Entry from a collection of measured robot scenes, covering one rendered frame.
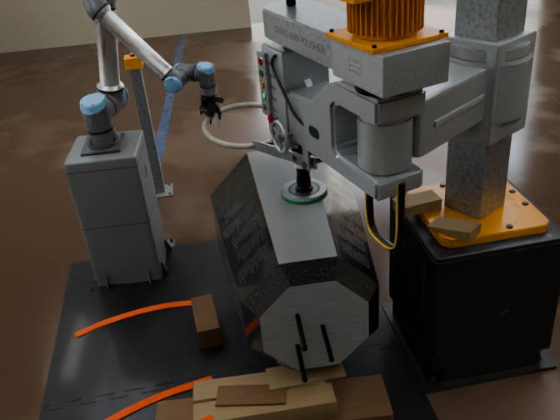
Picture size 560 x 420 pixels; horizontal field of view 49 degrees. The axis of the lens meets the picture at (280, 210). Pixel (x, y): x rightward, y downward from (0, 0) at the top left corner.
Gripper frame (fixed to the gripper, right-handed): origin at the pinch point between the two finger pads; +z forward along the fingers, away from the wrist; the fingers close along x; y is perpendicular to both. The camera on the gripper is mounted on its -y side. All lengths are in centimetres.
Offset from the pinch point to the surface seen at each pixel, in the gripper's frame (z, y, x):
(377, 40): -99, 70, 129
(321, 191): -5, 33, 89
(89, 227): 49, 66, -47
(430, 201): -6, 17, 136
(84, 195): 28, 63, -47
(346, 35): -97, 68, 117
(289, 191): -4, 39, 75
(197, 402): 55, 124, 80
